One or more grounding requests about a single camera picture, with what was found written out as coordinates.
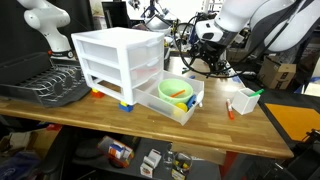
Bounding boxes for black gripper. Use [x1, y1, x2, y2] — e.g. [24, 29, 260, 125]
[191, 40, 232, 73]

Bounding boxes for orange marker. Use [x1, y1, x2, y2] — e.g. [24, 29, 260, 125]
[169, 89, 187, 99]

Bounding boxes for all green marker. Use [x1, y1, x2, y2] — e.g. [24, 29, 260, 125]
[249, 88, 265, 98]

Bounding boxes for green plastic bowl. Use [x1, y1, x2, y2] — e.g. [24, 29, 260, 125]
[157, 78, 195, 106]

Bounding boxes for white square cup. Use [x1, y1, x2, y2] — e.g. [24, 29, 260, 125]
[231, 87, 261, 116]

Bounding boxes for blue and white toy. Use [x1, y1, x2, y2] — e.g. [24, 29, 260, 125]
[185, 94, 198, 110]

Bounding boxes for brown cardboard box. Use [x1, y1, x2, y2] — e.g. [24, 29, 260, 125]
[257, 55, 298, 90]

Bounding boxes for yellow round toy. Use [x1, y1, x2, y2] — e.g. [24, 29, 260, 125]
[175, 102, 189, 113]

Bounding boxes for orange floor mat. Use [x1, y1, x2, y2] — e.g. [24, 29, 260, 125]
[264, 102, 320, 143]

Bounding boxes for blue and yellow toy block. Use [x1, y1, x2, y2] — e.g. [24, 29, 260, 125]
[118, 101, 135, 113]

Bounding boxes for glass jar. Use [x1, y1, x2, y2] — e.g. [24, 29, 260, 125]
[171, 152, 193, 180]

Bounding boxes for dark flat screen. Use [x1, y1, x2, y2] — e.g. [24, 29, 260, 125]
[101, 1, 129, 29]

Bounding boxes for small white box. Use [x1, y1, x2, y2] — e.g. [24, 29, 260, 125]
[139, 148, 163, 179]

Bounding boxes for orange and yellow toy block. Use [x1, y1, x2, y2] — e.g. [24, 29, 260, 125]
[90, 88, 106, 99]

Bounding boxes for colourful snack box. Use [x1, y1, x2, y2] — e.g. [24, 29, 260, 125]
[97, 135, 135, 169]

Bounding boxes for dark grey dish rack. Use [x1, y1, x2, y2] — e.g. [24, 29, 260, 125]
[0, 51, 93, 108]

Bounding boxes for black curtain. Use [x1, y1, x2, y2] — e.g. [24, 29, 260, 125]
[0, 0, 96, 64]

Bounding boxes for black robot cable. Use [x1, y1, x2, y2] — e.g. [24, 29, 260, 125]
[173, 21, 243, 80]

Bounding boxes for white plastic drawer unit frame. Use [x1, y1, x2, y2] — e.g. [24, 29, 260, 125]
[70, 27, 166, 106]

